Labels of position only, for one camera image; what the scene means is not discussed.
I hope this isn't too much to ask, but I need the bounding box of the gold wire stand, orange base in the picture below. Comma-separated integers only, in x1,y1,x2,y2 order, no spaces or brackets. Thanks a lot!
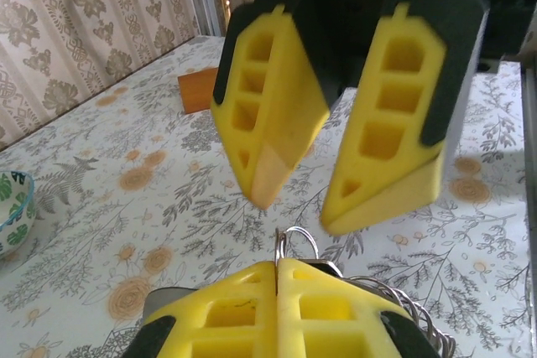
176,67,222,115

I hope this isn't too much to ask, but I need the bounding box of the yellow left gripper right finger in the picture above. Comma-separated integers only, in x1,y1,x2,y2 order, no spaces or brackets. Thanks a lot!
276,257,437,358

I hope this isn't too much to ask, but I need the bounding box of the long aluminium base rail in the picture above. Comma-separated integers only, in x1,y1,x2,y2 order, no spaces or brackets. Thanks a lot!
519,60,537,208

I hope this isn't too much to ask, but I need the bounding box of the green leaf print bowl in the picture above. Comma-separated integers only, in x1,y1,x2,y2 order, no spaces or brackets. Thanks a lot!
0,170,38,262

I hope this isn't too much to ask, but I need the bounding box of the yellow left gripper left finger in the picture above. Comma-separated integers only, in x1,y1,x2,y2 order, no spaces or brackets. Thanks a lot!
125,260,279,358

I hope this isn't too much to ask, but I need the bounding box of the yellow-brown object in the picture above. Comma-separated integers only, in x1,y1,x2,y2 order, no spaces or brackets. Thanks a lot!
142,226,457,358

